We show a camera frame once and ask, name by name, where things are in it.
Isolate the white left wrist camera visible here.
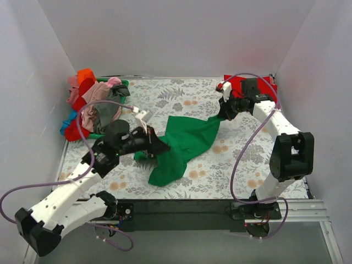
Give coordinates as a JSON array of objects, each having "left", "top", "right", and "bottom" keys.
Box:
[{"left": 132, "top": 107, "right": 153, "bottom": 134}]

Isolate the orange t shirt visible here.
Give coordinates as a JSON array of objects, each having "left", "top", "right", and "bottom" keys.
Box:
[{"left": 77, "top": 68, "right": 96, "bottom": 85}]

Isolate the green t shirt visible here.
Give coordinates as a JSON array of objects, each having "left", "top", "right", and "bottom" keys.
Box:
[{"left": 148, "top": 115, "right": 223, "bottom": 187}]

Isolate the crumpled red t shirt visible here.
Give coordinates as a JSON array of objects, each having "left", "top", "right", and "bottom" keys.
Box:
[{"left": 64, "top": 78, "right": 95, "bottom": 142}]

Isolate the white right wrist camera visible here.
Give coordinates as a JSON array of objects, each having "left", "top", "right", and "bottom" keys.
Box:
[{"left": 216, "top": 81, "right": 232, "bottom": 102}]

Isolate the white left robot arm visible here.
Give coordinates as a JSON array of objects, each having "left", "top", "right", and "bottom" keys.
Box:
[{"left": 15, "top": 120, "right": 171, "bottom": 257}]

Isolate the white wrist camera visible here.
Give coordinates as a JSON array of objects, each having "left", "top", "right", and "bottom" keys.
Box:
[
  {"left": 216, "top": 81, "right": 232, "bottom": 102},
  {"left": 132, "top": 107, "right": 153, "bottom": 134}
]

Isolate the folded red t shirt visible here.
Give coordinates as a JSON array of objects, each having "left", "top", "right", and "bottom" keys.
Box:
[{"left": 223, "top": 74, "right": 278, "bottom": 103}]

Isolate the blue t shirt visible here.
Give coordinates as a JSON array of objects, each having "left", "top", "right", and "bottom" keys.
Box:
[{"left": 60, "top": 109, "right": 77, "bottom": 136}]

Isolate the pink t shirt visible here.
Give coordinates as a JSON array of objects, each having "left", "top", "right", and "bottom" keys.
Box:
[{"left": 68, "top": 76, "right": 122, "bottom": 133}]

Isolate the aluminium frame rail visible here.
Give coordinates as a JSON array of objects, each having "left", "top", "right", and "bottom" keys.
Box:
[{"left": 248, "top": 199, "right": 344, "bottom": 263}]

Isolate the green laundry basket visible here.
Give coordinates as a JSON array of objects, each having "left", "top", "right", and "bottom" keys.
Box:
[{"left": 81, "top": 78, "right": 130, "bottom": 135}]

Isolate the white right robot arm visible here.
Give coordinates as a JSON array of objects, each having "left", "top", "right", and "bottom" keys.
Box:
[{"left": 216, "top": 78, "right": 315, "bottom": 219}]

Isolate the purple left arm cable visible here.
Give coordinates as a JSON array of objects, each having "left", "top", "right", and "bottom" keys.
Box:
[{"left": 0, "top": 100, "right": 141, "bottom": 251}]

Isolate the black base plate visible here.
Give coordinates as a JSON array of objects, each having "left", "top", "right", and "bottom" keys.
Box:
[{"left": 92, "top": 199, "right": 283, "bottom": 232}]

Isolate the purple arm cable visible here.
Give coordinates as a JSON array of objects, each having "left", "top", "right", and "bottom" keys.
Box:
[
  {"left": 222, "top": 72, "right": 289, "bottom": 240},
  {"left": 0, "top": 100, "right": 141, "bottom": 251}
]

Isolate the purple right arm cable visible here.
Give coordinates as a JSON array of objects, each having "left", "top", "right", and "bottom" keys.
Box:
[{"left": 222, "top": 72, "right": 289, "bottom": 240}]

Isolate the grey t shirt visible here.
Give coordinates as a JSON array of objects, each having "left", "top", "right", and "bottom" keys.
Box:
[{"left": 93, "top": 84, "right": 130, "bottom": 135}]

